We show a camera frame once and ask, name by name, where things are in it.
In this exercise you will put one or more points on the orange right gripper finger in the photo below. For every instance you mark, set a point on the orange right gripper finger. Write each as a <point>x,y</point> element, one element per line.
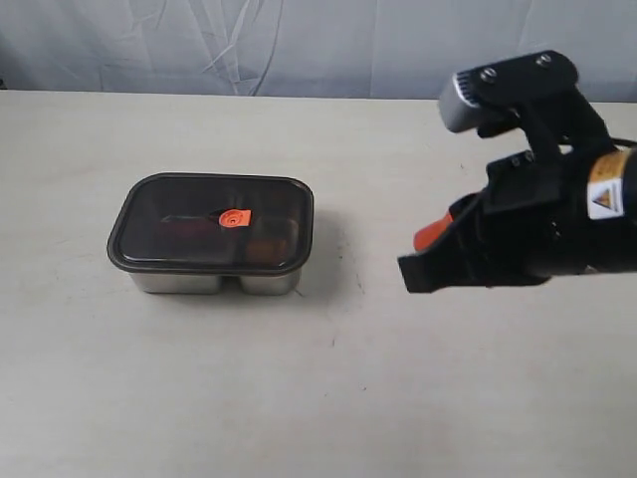
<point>427,235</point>

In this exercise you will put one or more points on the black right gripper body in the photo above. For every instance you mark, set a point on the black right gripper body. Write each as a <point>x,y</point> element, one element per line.
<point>528,223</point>

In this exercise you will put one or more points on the dark transparent lunch box lid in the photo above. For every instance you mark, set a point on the dark transparent lunch box lid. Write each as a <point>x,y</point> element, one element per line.
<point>247,207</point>

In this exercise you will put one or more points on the stainless steel lunch box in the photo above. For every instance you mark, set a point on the stainless steel lunch box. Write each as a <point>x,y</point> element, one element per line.
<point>210,284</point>

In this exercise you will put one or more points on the yellow toy cheese wedge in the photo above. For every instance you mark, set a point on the yellow toy cheese wedge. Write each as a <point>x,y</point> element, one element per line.
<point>267,251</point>

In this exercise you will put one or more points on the red toy sausage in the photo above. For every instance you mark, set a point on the red toy sausage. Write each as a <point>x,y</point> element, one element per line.
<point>188,227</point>

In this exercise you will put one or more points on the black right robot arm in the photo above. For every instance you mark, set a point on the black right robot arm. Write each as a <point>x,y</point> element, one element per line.
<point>610,201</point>

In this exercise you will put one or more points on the grey-blue backdrop cloth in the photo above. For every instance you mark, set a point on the grey-blue backdrop cloth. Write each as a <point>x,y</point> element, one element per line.
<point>322,49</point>

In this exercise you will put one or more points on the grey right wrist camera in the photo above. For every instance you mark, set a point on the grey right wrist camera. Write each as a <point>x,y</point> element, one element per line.
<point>487,94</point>

